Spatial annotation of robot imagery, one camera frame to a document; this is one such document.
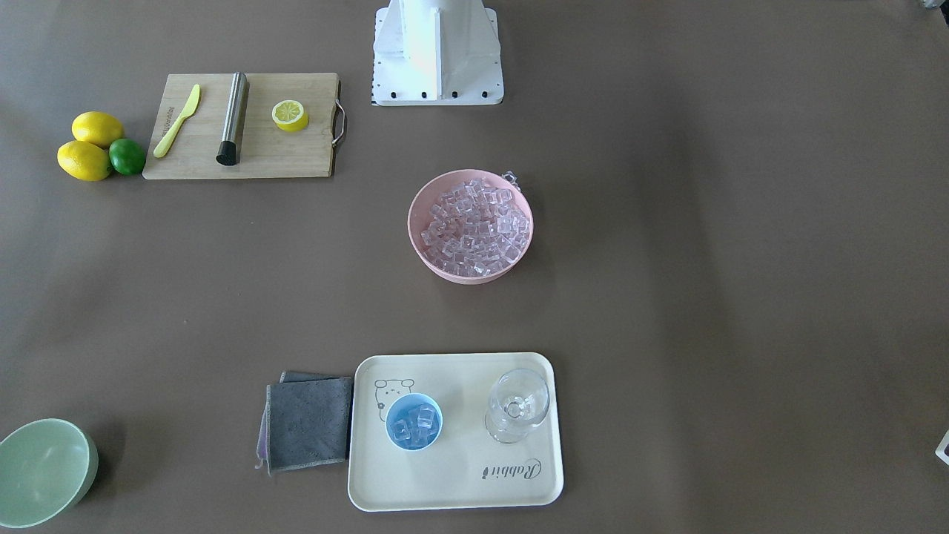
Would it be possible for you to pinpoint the clear ice cubes pile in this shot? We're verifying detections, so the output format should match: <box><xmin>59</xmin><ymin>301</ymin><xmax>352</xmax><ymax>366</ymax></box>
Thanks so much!
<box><xmin>420</xmin><ymin>178</ymin><xmax>532</xmax><ymax>277</ymax></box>

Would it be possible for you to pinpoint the pink bowl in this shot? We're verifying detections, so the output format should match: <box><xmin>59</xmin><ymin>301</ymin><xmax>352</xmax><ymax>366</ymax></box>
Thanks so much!
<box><xmin>407</xmin><ymin>169</ymin><xmax>535</xmax><ymax>285</ymax></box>

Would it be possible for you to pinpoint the stray ice cube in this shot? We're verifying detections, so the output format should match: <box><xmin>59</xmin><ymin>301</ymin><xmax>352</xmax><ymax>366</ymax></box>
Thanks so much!
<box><xmin>500</xmin><ymin>171</ymin><xmax>520</xmax><ymax>190</ymax></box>

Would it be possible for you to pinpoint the blue plastic cup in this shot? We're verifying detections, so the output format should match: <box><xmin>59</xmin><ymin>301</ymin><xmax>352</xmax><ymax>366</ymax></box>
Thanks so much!
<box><xmin>386</xmin><ymin>393</ymin><xmax>443</xmax><ymax>452</ymax></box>

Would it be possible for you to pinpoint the clear wine glass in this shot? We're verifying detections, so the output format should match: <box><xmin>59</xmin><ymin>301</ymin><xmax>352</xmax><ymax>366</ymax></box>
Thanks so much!
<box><xmin>484</xmin><ymin>368</ymin><xmax>552</xmax><ymax>445</ymax></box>

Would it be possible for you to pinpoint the cream serving tray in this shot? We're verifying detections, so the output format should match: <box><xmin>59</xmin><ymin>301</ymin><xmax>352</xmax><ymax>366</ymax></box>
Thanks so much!
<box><xmin>347</xmin><ymin>352</ymin><xmax>565</xmax><ymax>512</ymax></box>

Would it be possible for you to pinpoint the grey folded cloth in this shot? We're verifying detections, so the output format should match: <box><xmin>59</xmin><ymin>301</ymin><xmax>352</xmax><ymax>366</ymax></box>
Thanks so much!
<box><xmin>255</xmin><ymin>369</ymin><xmax>354</xmax><ymax>475</ymax></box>

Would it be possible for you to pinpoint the half lemon slice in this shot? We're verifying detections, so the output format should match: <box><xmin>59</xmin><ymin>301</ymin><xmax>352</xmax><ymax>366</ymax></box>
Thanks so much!
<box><xmin>271</xmin><ymin>100</ymin><xmax>309</xmax><ymax>132</ymax></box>

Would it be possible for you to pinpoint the steel muddler black tip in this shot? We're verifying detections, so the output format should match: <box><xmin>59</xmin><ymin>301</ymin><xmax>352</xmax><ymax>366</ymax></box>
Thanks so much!
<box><xmin>216</xmin><ymin>72</ymin><xmax>250</xmax><ymax>166</ymax></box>

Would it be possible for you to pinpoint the bamboo cutting board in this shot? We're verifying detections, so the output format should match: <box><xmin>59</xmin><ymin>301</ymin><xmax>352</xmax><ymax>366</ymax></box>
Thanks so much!
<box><xmin>142</xmin><ymin>72</ymin><xmax>345</xmax><ymax>180</ymax></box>

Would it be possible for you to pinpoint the yellow plastic knife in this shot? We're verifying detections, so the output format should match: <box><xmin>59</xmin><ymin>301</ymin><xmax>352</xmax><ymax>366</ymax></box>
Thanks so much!
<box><xmin>153</xmin><ymin>84</ymin><xmax>201</xmax><ymax>159</ymax></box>

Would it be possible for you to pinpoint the green lime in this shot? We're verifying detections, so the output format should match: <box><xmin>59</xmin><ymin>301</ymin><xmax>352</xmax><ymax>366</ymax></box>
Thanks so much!
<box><xmin>108</xmin><ymin>138</ymin><xmax>147</xmax><ymax>176</ymax></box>

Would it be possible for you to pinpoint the upper whole lemon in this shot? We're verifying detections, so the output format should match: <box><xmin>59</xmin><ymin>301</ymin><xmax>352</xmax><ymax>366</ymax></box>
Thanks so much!
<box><xmin>70</xmin><ymin>111</ymin><xmax>125</xmax><ymax>149</ymax></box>

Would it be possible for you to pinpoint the whole lemon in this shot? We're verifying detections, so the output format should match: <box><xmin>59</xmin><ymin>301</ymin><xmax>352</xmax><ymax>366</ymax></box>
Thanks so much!
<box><xmin>56</xmin><ymin>141</ymin><xmax>113</xmax><ymax>182</ymax></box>
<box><xmin>70</xmin><ymin>111</ymin><xmax>125</xmax><ymax>149</ymax></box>

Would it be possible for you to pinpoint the lower whole lemon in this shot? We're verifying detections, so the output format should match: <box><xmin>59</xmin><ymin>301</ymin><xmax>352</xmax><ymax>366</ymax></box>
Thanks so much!
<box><xmin>56</xmin><ymin>141</ymin><xmax>113</xmax><ymax>182</ymax></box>

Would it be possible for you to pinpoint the green bowl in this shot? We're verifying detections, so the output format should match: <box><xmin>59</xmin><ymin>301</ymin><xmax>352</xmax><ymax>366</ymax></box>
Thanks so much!
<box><xmin>1</xmin><ymin>418</ymin><xmax>99</xmax><ymax>530</ymax></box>

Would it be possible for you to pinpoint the white box at edge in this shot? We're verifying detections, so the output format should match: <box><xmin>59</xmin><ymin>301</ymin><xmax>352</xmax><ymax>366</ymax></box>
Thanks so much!
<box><xmin>934</xmin><ymin>432</ymin><xmax>949</xmax><ymax>464</ymax></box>

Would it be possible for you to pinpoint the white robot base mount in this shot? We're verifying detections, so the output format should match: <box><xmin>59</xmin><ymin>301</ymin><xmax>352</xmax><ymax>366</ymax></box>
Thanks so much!
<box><xmin>371</xmin><ymin>1</ymin><xmax>505</xmax><ymax>106</ymax></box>

